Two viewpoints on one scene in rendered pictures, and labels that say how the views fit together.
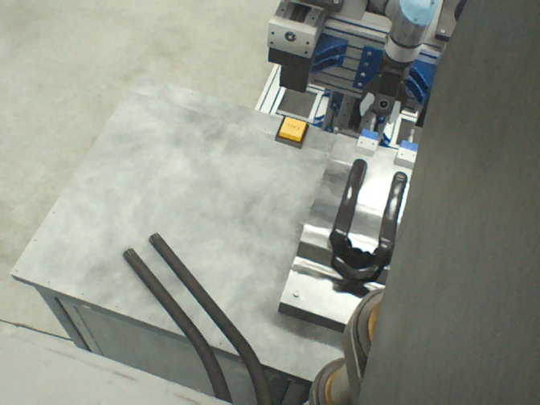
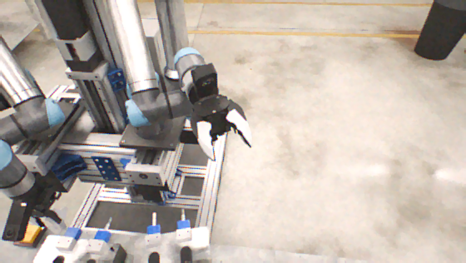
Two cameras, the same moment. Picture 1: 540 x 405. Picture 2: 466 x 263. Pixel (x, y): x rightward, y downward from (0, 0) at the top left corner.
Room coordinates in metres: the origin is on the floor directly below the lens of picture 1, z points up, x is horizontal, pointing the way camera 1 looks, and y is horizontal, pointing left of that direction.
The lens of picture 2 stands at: (0.51, -0.77, 1.83)
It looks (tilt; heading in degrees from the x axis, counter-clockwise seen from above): 46 degrees down; 355
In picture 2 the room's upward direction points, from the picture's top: straight up
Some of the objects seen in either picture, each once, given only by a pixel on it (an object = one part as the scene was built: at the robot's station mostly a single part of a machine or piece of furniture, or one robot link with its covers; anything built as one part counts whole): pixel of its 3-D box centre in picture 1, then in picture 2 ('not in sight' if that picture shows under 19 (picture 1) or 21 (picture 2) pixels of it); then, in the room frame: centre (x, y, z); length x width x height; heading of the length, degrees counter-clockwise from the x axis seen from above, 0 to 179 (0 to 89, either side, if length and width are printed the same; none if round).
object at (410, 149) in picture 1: (407, 148); (103, 234); (0.97, -0.34, 0.89); 0.13 x 0.05 x 0.05; 169
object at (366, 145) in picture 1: (369, 136); (74, 231); (0.98, -0.24, 0.89); 0.13 x 0.05 x 0.05; 169
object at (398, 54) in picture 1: (402, 44); (15, 181); (0.96, -0.23, 1.23); 0.08 x 0.08 x 0.05
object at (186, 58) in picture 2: not in sight; (191, 70); (1.13, -0.71, 1.43); 0.11 x 0.08 x 0.09; 16
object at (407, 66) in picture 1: (394, 69); (33, 196); (0.97, -0.24, 1.15); 0.09 x 0.08 x 0.12; 169
